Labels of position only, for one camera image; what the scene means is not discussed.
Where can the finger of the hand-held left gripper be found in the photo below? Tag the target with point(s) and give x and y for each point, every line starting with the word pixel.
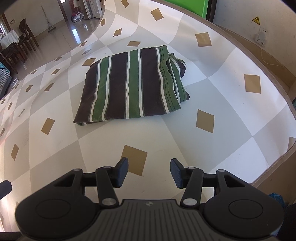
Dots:
pixel 5 188

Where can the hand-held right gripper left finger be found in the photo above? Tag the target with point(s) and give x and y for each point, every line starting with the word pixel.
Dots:
pixel 121 171

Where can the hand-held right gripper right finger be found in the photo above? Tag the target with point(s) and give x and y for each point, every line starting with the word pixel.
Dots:
pixel 177 173

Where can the green brown striped t-shirt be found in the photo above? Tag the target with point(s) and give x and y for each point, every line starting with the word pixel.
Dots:
pixel 131 85

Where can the checkered diamond-pattern mat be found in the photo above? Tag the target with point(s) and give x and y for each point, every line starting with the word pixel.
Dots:
pixel 208 143

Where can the blue plastic bag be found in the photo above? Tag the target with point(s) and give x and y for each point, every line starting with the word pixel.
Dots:
pixel 276 199

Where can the dining table white tablecloth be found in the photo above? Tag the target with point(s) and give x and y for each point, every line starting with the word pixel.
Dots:
pixel 10 38

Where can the broom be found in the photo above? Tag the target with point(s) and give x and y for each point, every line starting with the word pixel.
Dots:
pixel 52 30

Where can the wooden dining chair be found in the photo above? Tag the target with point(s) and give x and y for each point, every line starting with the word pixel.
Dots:
pixel 24 27

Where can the white refrigerator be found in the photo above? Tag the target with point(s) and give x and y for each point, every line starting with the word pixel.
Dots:
pixel 96 8

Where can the silver refrigerator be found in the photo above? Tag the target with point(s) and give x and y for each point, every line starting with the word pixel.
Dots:
pixel 85 8

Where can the green board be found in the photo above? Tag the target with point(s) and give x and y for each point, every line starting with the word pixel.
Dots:
pixel 189 5

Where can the yellow warning sticker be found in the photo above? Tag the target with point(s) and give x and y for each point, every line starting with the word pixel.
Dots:
pixel 256 21

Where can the white wall socket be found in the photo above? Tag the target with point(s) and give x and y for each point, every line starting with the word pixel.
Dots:
pixel 261 37

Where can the black metal post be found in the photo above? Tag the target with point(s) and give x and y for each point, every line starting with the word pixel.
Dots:
pixel 212 9

